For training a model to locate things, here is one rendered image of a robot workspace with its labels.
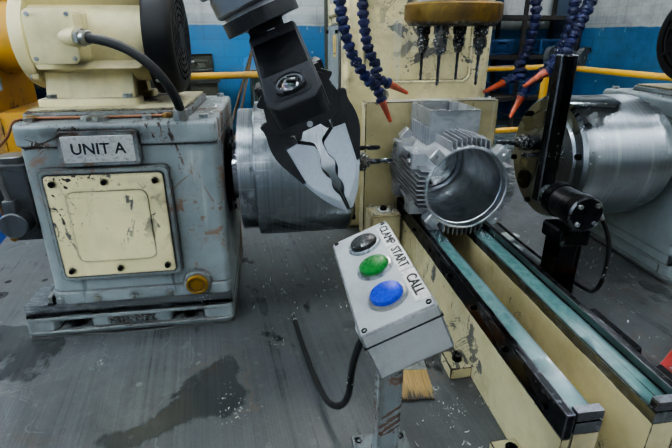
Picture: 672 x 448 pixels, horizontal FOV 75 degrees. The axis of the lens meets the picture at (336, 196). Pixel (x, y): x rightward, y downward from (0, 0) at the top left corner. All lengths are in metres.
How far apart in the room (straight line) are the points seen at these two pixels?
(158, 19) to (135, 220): 0.31
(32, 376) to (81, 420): 0.14
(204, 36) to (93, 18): 5.10
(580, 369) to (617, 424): 0.07
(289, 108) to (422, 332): 0.21
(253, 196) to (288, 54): 0.40
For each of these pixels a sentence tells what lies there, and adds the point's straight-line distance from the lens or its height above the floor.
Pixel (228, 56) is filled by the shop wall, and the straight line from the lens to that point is 5.90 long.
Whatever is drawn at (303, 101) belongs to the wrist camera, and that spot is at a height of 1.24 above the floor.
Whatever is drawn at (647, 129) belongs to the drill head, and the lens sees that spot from 1.00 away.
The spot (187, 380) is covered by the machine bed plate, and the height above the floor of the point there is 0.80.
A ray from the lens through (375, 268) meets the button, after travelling 0.42.
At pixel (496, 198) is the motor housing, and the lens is 0.89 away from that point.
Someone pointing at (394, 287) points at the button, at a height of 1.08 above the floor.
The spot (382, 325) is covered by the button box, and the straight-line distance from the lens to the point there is 0.37.
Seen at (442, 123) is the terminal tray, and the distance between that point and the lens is 0.87.
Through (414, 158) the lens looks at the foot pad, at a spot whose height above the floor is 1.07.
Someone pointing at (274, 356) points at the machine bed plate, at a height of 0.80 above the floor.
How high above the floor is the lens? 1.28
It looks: 20 degrees down
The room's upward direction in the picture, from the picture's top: straight up
